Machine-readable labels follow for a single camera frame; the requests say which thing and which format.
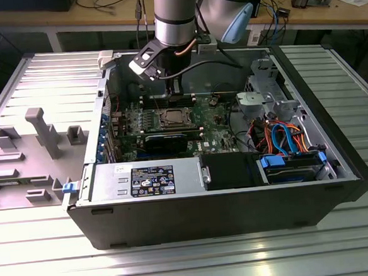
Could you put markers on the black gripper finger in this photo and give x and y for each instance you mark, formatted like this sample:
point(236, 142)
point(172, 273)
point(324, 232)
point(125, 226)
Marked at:
point(175, 89)

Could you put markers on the silver CPU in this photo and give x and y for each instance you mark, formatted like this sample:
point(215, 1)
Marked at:
point(175, 116)

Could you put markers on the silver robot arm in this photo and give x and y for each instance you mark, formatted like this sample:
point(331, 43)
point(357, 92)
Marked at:
point(174, 28)

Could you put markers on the coin cell battery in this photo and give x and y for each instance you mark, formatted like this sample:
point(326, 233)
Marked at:
point(213, 102)

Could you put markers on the black graphics card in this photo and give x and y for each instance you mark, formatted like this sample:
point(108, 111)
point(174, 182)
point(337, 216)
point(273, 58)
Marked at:
point(167, 144)

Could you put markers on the green motherboard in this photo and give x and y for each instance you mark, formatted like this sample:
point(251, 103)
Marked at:
point(213, 134)

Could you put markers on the white plastic case latch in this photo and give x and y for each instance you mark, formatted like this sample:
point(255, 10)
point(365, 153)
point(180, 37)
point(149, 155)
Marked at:
point(106, 59)

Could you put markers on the silver metal drive cage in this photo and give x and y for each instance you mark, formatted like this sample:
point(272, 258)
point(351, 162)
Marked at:
point(251, 101)

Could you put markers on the wooden desk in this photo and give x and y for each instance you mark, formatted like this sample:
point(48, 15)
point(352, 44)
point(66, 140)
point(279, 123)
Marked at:
point(106, 18)

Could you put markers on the grey power supply unit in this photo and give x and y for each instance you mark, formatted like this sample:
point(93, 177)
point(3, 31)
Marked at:
point(111, 178)

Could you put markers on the black PC case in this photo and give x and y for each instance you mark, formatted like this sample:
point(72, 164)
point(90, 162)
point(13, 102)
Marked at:
point(208, 218)

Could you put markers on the grey parts rack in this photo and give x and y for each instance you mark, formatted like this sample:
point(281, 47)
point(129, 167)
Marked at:
point(43, 132)

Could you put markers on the hard disk in blue carrier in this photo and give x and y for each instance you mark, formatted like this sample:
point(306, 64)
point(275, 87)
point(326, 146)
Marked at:
point(287, 176)

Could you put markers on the blue plastic clip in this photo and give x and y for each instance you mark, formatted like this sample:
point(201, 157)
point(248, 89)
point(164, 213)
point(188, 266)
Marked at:
point(69, 188)

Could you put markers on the black monitor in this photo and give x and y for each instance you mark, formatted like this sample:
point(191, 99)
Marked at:
point(26, 5)

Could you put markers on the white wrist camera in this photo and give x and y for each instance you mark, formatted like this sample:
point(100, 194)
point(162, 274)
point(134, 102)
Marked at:
point(139, 67)

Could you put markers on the grey wrist camera block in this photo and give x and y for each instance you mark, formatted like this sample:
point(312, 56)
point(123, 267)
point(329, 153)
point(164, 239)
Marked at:
point(207, 48)

